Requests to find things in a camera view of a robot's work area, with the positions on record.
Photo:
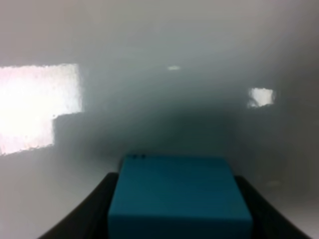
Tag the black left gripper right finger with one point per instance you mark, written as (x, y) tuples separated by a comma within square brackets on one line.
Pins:
[(268, 223)]

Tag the blue cube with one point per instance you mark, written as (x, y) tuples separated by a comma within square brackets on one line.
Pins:
[(173, 197)]

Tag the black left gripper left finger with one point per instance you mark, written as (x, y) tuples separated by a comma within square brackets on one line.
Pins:
[(90, 219)]

